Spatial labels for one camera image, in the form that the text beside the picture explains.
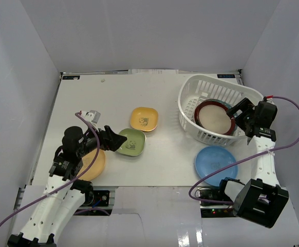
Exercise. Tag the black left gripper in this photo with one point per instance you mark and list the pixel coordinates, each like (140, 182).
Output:
(106, 137)

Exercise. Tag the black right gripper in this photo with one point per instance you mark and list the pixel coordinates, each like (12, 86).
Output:
(243, 105)

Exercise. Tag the teal scalloped plate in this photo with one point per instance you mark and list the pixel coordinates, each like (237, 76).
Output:
(219, 103)

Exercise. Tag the dark red rimmed round plate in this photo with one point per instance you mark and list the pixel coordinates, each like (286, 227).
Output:
(214, 118)

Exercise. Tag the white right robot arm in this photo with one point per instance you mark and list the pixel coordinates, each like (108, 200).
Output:
(261, 200)

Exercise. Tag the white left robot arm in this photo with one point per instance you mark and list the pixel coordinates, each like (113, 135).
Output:
(64, 192)

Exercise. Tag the white plastic dish bin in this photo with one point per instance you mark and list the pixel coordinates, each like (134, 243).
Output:
(198, 88)

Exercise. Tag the green square panda dish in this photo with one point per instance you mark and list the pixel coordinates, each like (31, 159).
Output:
(134, 145)

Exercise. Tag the yellow round plate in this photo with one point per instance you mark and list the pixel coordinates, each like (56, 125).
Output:
(96, 169)

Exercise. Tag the yellow square panda dish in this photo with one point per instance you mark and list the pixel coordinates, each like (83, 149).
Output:
(144, 119)

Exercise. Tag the light blue round plate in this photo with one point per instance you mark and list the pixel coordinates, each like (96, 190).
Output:
(213, 158)

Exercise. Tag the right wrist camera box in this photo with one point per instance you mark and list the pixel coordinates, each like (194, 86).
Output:
(268, 99)

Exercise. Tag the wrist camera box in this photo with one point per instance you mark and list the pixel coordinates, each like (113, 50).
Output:
(90, 117)
(268, 99)

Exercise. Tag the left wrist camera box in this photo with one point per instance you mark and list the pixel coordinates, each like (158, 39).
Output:
(90, 117)

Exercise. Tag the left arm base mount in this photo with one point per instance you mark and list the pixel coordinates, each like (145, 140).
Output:
(96, 204)

